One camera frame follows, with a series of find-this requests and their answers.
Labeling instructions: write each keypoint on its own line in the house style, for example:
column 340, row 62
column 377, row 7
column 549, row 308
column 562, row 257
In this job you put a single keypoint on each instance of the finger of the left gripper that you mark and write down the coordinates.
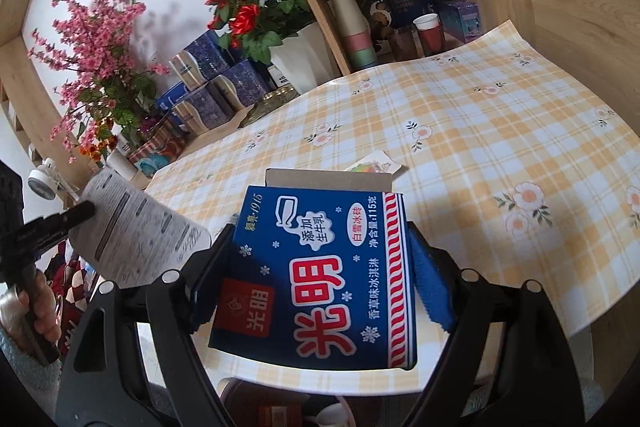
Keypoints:
column 66, row 220

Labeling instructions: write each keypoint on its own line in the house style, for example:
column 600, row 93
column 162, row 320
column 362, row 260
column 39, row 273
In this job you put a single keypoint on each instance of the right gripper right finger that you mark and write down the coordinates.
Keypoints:
column 535, row 381

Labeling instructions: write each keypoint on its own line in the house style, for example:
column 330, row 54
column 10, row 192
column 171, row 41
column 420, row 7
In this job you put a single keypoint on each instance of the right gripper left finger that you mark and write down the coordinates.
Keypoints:
column 104, row 382

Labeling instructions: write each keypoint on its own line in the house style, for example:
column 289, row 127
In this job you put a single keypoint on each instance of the white printed paper sheet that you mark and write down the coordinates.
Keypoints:
column 132, row 239

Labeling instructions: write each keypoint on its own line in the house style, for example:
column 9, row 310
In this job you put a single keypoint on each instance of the blue ice cream box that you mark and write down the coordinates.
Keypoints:
column 319, row 274

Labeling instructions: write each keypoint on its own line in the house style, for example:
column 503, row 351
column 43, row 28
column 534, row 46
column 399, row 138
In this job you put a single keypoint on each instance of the person's left hand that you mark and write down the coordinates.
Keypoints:
column 15, row 305

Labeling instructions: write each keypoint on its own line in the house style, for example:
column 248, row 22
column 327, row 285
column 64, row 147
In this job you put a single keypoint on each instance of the orange flower bunch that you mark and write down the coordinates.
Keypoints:
column 95, row 148

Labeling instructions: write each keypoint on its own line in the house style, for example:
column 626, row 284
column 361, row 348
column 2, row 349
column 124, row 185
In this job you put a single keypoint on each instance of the white slim vase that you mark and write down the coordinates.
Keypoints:
column 120, row 164

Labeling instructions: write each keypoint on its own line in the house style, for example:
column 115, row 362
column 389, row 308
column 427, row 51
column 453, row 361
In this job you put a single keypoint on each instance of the low wooden side cabinet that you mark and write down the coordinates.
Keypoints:
column 194, row 142

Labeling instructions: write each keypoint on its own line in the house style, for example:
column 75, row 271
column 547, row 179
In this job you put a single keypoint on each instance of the teal striped gift box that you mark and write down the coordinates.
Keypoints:
column 164, row 147

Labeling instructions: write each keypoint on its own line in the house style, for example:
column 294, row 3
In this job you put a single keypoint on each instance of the red cigarette box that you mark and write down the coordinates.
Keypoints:
column 280, row 416

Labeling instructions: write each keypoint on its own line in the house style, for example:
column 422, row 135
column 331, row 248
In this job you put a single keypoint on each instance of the pink blossom plant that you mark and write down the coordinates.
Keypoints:
column 106, row 92

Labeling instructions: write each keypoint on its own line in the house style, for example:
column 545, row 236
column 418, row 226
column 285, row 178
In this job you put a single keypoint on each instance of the white round cup in bin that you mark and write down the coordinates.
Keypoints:
column 334, row 415

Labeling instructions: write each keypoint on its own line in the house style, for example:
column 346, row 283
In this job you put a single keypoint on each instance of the yellow plaid tablecloth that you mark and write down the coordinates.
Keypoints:
column 507, row 162

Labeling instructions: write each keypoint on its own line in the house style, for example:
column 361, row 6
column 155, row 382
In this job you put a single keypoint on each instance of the left blue gold gift box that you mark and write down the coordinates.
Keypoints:
column 203, row 109

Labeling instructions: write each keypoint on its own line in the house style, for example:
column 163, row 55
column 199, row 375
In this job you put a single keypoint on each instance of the blue gold gift box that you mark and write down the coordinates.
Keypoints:
column 241, row 85
column 203, row 109
column 201, row 61

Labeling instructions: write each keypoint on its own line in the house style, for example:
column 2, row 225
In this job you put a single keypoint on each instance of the top blue gold gift box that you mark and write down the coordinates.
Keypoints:
column 201, row 61

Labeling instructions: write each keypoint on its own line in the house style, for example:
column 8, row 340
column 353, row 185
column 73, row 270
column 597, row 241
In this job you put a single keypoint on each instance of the right blue gold gift box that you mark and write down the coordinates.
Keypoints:
column 241, row 85

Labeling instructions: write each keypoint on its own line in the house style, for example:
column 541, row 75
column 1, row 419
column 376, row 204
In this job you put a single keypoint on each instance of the white blue milk carton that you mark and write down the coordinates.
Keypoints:
column 275, row 78

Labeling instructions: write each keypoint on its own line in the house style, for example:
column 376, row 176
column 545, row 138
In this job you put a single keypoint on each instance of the red rose bouquet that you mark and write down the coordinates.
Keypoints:
column 255, row 27

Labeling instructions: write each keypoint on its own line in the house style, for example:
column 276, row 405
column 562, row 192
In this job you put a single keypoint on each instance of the white flower pot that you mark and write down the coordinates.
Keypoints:
column 305, row 60

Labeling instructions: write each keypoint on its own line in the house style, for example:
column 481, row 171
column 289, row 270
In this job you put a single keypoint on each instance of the red paper cup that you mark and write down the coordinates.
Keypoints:
column 430, row 34

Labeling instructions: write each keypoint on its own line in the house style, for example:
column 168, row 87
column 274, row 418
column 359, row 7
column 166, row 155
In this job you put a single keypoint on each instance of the small blue purple box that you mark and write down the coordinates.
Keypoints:
column 461, row 20

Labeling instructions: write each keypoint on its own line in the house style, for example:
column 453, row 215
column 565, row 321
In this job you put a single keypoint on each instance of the stacked pastel paper cups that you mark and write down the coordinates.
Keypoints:
column 355, row 34

